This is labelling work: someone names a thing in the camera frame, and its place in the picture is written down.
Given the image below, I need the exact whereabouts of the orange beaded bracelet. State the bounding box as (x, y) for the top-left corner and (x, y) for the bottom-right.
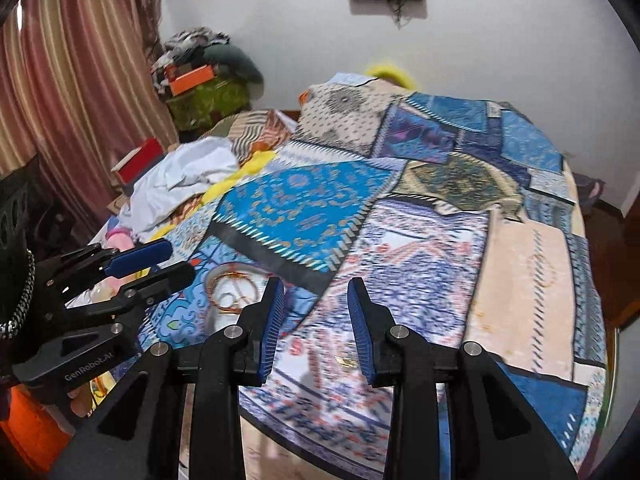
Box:
(207, 270), (262, 314)

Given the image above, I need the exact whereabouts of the orange striped blanket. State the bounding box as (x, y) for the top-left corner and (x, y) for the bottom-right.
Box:
(200, 108), (302, 162)

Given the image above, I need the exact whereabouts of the striped pink curtain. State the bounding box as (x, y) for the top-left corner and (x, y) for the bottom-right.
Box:
(0, 0), (179, 233)

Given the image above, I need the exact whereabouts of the yellow cloth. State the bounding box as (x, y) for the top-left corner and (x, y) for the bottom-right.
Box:
(149, 149), (277, 242)

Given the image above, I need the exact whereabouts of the pink plush toy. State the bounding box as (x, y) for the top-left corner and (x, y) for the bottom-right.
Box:
(104, 227), (137, 252)

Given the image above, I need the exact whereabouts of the red box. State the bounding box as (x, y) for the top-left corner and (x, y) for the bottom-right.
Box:
(110, 138), (166, 184)

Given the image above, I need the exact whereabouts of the orange box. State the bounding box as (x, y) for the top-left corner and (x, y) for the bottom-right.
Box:
(168, 64), (216, 96)

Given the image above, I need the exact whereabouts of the white cloth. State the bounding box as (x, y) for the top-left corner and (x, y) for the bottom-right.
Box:
(119, 137), (242, 242)

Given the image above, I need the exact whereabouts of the silver chain bracelet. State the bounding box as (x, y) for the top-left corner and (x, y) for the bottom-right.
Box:
(0, 247), (37, 339)

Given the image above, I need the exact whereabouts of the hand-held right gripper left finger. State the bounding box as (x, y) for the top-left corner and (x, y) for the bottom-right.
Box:
(47, 276), (286, 480)

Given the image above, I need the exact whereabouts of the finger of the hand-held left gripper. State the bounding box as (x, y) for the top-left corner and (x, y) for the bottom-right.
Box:
(49, 262), (197, 334)
(34, 238), (174, 292)

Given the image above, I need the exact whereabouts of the purple slipper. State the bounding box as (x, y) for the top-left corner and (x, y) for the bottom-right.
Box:
(574, 172), (607, 207)

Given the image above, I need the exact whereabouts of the dark green jacket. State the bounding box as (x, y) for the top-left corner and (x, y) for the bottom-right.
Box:
(200, 42), (266, 87)

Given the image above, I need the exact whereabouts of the person's left forearm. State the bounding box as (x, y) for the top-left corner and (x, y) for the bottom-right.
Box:
(0, 159), (39, 311)

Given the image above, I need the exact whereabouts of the blue patchwork blanket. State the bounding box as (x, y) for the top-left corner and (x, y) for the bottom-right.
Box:
(135, 72), (609, 480)

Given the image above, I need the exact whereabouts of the green patterned bag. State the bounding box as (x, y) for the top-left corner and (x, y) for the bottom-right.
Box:
(165, 77), (252, 132)

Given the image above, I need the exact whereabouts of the yellow fluffy object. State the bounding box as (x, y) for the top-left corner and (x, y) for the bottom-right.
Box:
(363, 59), (417, 89)

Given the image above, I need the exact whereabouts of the pile of clothes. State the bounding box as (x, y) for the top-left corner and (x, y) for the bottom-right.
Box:
(150, 26), (233, 93)

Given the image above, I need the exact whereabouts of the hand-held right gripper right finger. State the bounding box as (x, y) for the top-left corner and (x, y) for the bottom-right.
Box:
(347, 278), (567, 480)

